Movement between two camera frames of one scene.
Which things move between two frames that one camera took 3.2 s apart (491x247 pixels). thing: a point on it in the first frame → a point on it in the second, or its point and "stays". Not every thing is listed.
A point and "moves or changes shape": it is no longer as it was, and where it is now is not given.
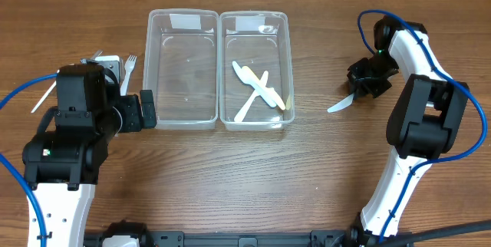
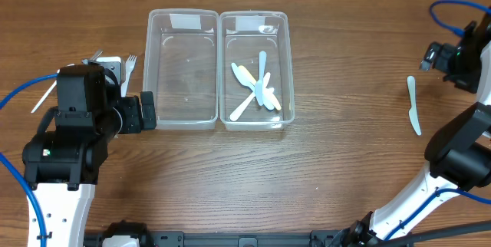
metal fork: [95, 54] stays
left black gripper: [146, 108] stays
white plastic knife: [248, 80] stays
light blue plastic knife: [343, 103] → [259, 85]
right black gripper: [365, 82] → [433, 57]
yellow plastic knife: [271, 91] moves or changes shape
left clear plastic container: [181, 67] stays
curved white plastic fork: [43, 98] stays
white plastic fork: [130, 64] stays
